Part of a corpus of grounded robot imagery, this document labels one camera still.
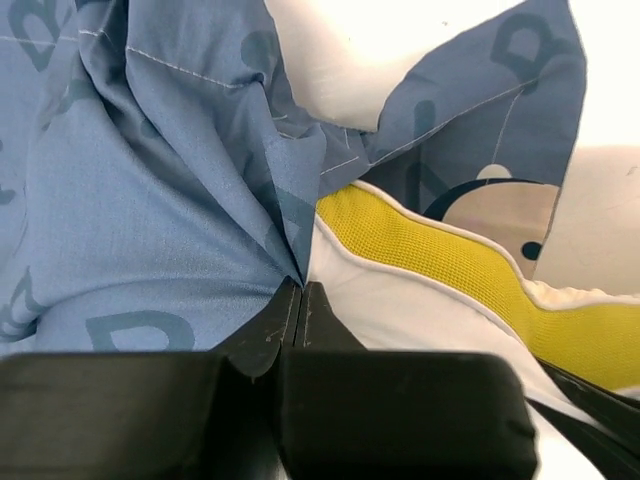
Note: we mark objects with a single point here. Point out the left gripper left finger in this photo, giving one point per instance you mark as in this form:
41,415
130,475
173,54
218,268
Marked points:
169,415

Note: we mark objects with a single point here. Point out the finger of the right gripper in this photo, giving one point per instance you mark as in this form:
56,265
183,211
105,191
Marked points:
590,421

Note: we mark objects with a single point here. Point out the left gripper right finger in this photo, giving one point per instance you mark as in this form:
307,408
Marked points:
347,412

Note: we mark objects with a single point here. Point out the white pillow yellow edge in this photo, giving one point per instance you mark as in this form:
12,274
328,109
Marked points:
403,281

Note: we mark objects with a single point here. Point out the blue cartoon print pillowcase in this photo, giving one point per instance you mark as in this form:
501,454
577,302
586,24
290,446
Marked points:
158,178

